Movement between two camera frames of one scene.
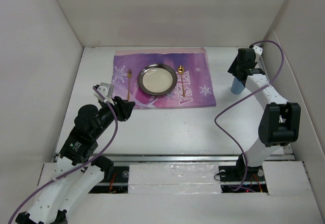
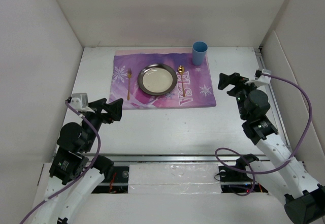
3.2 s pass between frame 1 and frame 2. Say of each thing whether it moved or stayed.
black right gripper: moved
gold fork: stayed
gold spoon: stayed
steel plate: stayed
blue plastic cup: moved
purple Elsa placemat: stayed
